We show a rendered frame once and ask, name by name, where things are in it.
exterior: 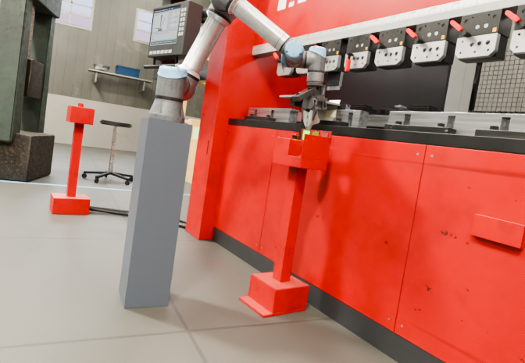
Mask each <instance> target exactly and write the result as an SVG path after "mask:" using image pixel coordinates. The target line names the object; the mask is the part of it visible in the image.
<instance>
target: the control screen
mask: <svg viewBox="0 0 525 363"><path fill-rule="evenodd" d="M180 7H181V5H179V6H174V7H171V8H167V9H160V10H156V11H155V12H154V19H153V24H152V36H151V43H150V46H153V45H160V44H174V43H176V41H177V30H178V23H179V18H180ZM156 35H158V37H157V38H155V37H156Z"/></svg>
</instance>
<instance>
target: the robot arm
mask: <svg viewBox="0 0 525 363"><path fill-rule="evenodd" d="M210 1H211V4H210V6H209V8H208V10H207V14H208V18H207V19H206V21H205V23H204V25H203V27H202V28H201V30H200V32H199V34H198V36H197V37H196V39H195V42H194V44H193V45H192V46H191V49H190V51H189V52H188V54H187V56H186V58H185V60H184V62H183V63H182V64H181V65H179V66H177V67H172V66H160V67H159V71H158V79H157V85H156V91H155V101H154V103H153V105H152V107H151V109H150V111H149V113H148V118H150V119H160V120H165V121H170V122H175V123H184V121H185V117H184V109H183V101H187V100H190V99H191V98H193V97H194V95H195V92H196V86H197V84H198V82H199V81H200V77H199V74H200V72H201V70H202V67H203V66H204V65H205V62H206V60H207V58H208V57H209V55H210V53H211V51H212V50H213V48H214V46H215V44H216V42H217V41H218V39H219V37H220V35H221V34H222V32H223V29H224V27H228V26H230V24H231V22H232V20H234V19H236V18H238V19H240V20H241V21H242V22H243V23H245V24H246V25H247V26H248V27H250V28H251V29H252V30H254V31H255V32H256V33H257V34H258V35H259V36H260V37H261V38H263V39H264V40H265V41H266V42H268V43H269V44H270V45H271V46H273V47H274V48H275V49H276V50H278V52H279V53H281V66H283V67H287V68H299V69H308V70H307V85H306V86H309V87H307V88H306V89H304V90H302V91H299V92H298V93H296V94H294V95H292V96H291V98H292V101H301V100H303V103H302V119H303V122H304V124H305V128H306V130H307V131H310V130H311V128H312V126H313V125H315V124H317V123H319V122H320V119H319V118H318V117H317V110H327V98H325V90H326V85H323V84H322V83H323V80H324V71H325V62H326V52H327V51H326V49H325V48H324V47H320V46H312V47H310V48H309V50H308V51H304V48H303V46H302V43H301V42H299V41H295V40H294V39H293V38H291V37H290V36H289V35H288V34H286V33H285V32H284V31H282V29H280V28H279V27H278V26H277V25H276V24H275V23H273V22H272V21H271V20H269V19H268V18H267V17H266V16H264V15H263V14H262V13H261V12H260V11H259V10H258V9H257V8H255V7H254V6H253V5H252V4H250V3H249V2H248V1H247V0H210ZM325 102H326V108H324V106H325ZM310 110H311V111H310Z"/></svg>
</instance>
